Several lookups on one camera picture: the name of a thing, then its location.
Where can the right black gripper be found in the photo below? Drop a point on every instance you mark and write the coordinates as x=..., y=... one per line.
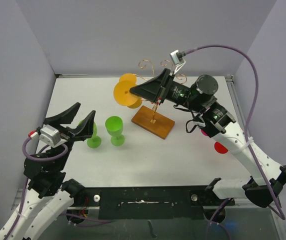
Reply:
x=152, y=91

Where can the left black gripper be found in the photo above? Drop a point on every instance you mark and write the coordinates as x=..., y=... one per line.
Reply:
x=81, y=132

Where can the orange wine glass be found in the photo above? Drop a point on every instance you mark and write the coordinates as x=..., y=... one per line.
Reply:
x=128, y=77
x=123, y=97

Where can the pink wine glass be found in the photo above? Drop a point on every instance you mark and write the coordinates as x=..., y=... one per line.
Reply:
x=203, y=132

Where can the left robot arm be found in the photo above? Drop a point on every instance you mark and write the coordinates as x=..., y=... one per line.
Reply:
x=45, y=193

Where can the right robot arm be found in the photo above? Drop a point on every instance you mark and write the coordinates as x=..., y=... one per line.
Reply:
x=267, y=177

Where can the left green wine glass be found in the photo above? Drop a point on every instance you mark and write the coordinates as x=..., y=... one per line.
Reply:
x=95, y=141

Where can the green wine glass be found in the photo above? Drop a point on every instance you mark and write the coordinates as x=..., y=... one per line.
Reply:
x=114, y=127
x=95, y=141

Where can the right green wine glass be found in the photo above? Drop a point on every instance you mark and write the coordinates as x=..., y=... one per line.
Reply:
x=114, y=127

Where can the wooden rack base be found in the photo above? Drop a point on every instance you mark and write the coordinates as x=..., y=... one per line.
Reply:
x=161, y=128

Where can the red wine glass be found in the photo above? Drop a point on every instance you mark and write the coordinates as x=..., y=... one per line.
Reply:
x=220, y=148

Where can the gold wire glass rack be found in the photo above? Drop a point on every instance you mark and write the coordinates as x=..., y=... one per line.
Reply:
x=181, y=77

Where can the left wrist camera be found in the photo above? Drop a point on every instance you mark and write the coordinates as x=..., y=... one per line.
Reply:
x=48, y=135

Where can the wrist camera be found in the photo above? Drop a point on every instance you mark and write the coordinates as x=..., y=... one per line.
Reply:
x=48, y=135
x=177, y=58

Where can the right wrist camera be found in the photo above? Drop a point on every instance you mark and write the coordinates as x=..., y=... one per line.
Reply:
x=177, y=58

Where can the aluminium frame rail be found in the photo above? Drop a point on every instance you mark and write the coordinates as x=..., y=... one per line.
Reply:
x=239, y=116

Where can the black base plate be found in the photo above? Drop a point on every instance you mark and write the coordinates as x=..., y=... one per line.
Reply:
x=147, y=203

